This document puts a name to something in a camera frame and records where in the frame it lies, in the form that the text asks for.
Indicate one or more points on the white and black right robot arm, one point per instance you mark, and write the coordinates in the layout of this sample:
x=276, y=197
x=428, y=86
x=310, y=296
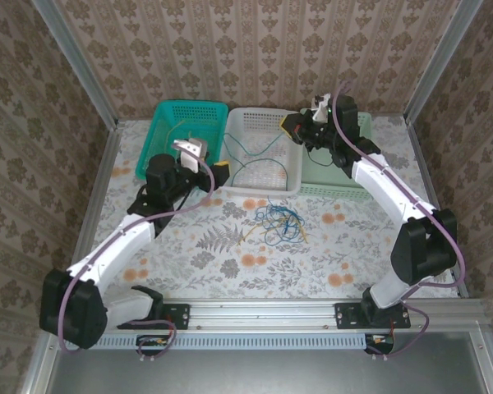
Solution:
x=382, y=184

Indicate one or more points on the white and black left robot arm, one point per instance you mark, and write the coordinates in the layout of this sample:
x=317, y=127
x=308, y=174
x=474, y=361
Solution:
x=115, y=246

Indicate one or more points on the white plastic basket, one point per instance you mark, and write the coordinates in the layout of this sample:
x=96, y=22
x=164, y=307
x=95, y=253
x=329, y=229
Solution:
x=254, y=123

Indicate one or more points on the teal plastic basket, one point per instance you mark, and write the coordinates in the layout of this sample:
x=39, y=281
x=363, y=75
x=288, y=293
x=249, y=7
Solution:
x=197, y=123

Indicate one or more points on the pale green plastic basket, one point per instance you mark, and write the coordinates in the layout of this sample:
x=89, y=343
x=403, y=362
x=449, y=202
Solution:
x=328, y=193

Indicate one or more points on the floral tablecloth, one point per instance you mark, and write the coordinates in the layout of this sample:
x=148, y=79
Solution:
x=189, y=279

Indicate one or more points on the small black controller board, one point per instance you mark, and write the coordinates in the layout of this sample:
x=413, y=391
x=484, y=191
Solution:
x=152, y=344

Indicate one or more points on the grey metal panel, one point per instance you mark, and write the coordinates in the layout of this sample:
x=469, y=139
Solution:
x=271, y=373

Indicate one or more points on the aluminium frame post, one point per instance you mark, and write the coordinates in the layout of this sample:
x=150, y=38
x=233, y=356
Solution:
x=76, y=61
x=444, y=53

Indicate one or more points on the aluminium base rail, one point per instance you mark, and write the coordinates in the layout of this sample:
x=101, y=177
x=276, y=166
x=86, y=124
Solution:
x=263, y=314

